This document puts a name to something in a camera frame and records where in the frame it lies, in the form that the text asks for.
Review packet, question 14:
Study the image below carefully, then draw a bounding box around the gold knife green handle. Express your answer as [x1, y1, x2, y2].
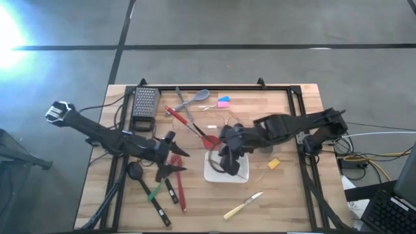
[147, 180, 165, 202]

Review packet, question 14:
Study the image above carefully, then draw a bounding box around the black chair base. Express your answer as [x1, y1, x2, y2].
[0, 128, 53, 172]

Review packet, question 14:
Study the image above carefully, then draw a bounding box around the black laptop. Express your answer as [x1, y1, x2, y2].
[360, 142, 416, 234]

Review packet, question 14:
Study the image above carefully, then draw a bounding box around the thin black floor cable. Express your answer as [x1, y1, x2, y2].
[344, 121, 416, 133]

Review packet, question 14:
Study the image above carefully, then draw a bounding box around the black aluminium table frame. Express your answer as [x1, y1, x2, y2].
[99, 84, 357, 232]

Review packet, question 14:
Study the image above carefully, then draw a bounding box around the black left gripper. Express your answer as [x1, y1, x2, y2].
[149, 130, 190, 183]

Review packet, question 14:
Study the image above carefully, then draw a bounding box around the black nylon serving spoon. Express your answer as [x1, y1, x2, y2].
[163, 177, 180, 205]
[126, 161, 172, 228]

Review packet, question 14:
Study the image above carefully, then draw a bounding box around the yellow cable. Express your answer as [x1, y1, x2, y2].
[343, 151, 413, 182]

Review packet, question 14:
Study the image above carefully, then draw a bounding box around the pink mini spatula clear handle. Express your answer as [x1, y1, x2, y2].
[197, 101, 231, 111]

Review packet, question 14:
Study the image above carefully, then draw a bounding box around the grey silicone spoon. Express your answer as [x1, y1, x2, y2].
[164, 88, 211, 117]

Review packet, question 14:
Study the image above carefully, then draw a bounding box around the blue mini spatula clear handle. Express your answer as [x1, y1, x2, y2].
[200, 95, 231, 110]

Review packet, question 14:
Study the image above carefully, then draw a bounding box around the white cable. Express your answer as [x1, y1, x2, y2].
[350, 130, 416, 139]

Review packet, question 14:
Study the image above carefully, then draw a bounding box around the red slotted silicone spoon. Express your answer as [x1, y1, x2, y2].
[170, 153, 188, 213]

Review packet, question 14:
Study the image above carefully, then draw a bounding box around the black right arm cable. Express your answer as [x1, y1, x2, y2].
[207, 142, 230, 175]

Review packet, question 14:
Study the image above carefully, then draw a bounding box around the white plastic bin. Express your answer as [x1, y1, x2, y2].
[203, 149, 250, 184]

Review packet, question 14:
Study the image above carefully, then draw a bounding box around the metal box grater black handle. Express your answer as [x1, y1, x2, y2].
[131, 86, 163, 133]

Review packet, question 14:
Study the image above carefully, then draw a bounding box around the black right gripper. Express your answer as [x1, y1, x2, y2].
[217, 122, 259, 177]

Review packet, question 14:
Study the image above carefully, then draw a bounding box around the black power adapter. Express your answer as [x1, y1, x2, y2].
[339, 158, 370, 170]

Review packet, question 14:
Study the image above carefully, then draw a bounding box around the red spatula steel shaft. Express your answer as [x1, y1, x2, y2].
[163, 105, 223, 151]

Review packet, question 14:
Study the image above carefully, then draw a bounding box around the knife cream handle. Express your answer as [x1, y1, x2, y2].
[222, 190, 265, 220]

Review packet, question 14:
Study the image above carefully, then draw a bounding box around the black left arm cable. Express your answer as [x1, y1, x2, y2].
[77, 86, 137, 113]

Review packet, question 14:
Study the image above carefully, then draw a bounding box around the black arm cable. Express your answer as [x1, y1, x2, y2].
[207, 142, 230, 175]
[77, 86, 137, 113]

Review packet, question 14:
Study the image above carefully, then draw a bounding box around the white paper sheet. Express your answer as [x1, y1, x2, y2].
[340, 174, 371, 230]

